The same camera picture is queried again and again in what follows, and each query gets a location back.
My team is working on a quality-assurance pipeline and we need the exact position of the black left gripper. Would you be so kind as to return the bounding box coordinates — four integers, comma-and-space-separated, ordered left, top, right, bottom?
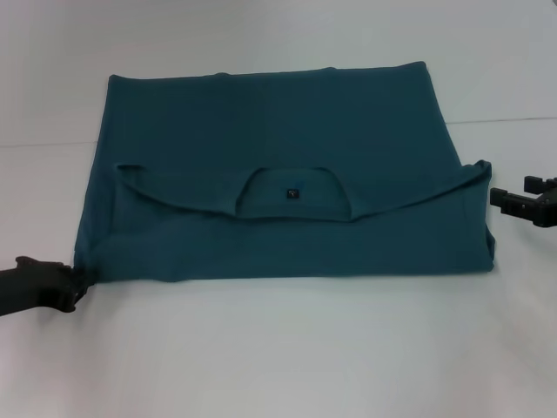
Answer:
0, 255, 97, 320

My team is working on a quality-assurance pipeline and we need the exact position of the teal blue FREE t-shirt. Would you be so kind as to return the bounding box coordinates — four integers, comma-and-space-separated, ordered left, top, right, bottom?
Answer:
71, 60, 498, 285

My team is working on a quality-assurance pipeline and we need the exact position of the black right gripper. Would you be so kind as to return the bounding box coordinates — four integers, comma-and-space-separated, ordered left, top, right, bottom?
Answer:
488, 174, 557, 229

